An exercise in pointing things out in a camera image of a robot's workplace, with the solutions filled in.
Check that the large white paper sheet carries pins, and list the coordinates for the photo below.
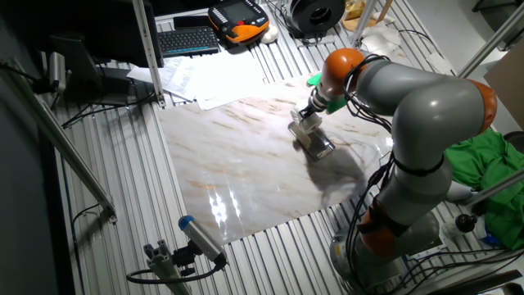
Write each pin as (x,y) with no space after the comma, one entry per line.
(229,71)

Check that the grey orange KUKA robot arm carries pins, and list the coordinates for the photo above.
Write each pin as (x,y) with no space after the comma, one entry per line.
(434,110)

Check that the black flat bar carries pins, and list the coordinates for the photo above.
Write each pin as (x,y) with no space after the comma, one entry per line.
(475,283)

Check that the marble pattern board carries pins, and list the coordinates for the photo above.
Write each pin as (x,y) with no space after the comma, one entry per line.
(245,164)

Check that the black round knob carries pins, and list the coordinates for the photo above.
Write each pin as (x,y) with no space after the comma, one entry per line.
(466,223)

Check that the round wooden board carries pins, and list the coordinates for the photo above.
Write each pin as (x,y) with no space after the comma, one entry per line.
(351,25)

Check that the green cloth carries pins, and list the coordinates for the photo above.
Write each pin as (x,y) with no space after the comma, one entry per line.
(487,172)

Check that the shiny metal tray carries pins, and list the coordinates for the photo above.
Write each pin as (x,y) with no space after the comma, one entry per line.
(317,145)

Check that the black filament spool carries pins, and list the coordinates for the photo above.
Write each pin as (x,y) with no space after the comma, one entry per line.
(315,16)

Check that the short aluminium post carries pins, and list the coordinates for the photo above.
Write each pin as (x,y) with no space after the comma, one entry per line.
(362,22)

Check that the grey box on frame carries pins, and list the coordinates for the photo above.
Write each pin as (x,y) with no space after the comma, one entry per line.
(57,71)

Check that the light grey fabric piece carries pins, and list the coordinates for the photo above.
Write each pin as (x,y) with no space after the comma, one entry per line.
(458,191)

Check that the yellow object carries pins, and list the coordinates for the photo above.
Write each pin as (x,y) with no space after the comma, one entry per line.
(355,9)

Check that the aluminium frame bar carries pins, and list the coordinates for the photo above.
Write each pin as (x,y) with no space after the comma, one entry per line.
(497,187)
(491,41)
(148,53)
(61,139)

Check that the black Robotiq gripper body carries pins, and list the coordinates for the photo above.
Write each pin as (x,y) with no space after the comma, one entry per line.
(314,110)

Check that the short aluminium profile stub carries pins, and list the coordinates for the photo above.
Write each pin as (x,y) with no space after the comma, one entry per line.
(163,266)

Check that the grey camera with blue cap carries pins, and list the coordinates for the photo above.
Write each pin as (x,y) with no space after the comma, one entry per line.
(202,239)

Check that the black keyboard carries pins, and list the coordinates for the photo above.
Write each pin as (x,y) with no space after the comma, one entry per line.
(188,41)

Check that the orange black teach pendant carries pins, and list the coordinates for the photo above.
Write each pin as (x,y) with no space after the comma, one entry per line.
(239,20)

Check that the black monitor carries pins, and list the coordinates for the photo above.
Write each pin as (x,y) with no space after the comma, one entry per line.
(114,33)

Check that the brown cardboard panel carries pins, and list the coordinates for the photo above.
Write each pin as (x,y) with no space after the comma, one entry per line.
(509,90)

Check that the white crumpled tissue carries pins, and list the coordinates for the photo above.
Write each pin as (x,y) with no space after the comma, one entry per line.
(380,39)

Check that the wooden stick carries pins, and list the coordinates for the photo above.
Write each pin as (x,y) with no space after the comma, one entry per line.
(385,10)

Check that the white paper sheet with drawing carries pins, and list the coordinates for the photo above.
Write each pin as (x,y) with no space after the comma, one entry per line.
(229,100)

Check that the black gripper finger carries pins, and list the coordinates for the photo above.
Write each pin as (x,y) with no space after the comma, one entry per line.
(308,119)
(296,115)

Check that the black camera clamp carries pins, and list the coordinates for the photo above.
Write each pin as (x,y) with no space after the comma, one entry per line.
(184,258)

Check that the black round wheel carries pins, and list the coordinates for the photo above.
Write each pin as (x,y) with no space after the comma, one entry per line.
(515,141)

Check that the white printed text sheet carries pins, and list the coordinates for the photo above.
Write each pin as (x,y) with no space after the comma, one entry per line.
(180,80)

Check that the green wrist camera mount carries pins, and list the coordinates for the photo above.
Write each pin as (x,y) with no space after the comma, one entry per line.
(336,105)

